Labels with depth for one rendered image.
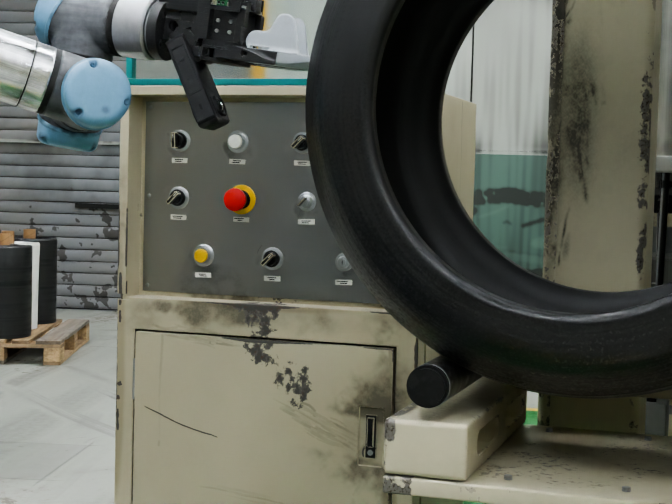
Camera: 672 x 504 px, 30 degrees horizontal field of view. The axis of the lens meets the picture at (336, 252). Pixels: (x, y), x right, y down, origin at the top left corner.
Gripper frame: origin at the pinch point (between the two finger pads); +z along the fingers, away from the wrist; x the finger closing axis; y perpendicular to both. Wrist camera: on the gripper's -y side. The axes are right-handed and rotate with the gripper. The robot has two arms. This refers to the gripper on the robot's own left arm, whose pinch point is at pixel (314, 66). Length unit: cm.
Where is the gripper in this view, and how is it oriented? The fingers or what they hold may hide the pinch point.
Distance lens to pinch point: 144.5
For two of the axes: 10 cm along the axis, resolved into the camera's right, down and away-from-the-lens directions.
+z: 9.4, 1.6, -3.0
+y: 1.4, -9.9, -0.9
